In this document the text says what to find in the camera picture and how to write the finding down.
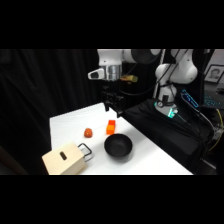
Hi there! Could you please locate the black wire handle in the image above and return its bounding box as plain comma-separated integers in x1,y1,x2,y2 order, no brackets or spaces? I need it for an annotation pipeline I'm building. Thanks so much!
77,142,94,162

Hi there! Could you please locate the keyboard with cyan lights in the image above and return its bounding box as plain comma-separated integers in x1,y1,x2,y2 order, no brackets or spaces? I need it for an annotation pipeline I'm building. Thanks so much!
202,92,224,109

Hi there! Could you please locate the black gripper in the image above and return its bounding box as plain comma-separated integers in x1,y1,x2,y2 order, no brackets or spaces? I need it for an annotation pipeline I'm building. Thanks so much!
100,81,125,119

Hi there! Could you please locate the yellow cable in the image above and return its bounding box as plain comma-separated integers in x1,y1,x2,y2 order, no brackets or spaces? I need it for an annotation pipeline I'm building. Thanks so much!
209,108,224,151

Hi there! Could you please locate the orange block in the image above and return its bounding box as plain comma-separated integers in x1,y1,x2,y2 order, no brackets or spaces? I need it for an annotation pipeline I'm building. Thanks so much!
106,119,117,136

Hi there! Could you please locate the light wooden box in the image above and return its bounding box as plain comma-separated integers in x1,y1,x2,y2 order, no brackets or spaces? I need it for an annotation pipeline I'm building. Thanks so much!
41,141,89,176

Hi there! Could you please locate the black curtain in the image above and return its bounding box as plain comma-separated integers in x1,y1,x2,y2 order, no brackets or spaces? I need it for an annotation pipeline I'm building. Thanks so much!
0,49,104,175

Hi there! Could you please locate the small green light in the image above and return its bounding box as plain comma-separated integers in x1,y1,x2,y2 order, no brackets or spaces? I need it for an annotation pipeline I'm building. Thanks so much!
167,108,178,119

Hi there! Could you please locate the yellow wrist connector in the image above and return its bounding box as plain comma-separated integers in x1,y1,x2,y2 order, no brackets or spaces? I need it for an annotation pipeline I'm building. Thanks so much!
120,74,139,83

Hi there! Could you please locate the black covered robot stand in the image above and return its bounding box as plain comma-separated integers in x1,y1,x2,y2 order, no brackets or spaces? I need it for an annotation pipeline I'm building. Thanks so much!
122,97,216,175

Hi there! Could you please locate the framed portrait picture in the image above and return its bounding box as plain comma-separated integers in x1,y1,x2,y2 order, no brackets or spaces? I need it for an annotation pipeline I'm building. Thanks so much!
203,64,224,84

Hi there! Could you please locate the black bowl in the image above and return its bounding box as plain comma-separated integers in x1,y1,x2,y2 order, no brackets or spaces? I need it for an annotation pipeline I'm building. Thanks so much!
103,133,134,158

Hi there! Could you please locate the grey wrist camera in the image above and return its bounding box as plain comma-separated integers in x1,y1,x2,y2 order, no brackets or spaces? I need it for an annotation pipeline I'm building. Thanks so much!
87,68,106,81

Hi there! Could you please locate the red ball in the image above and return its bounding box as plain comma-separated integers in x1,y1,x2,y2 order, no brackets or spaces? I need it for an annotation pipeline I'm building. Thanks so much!
83,127,94,139

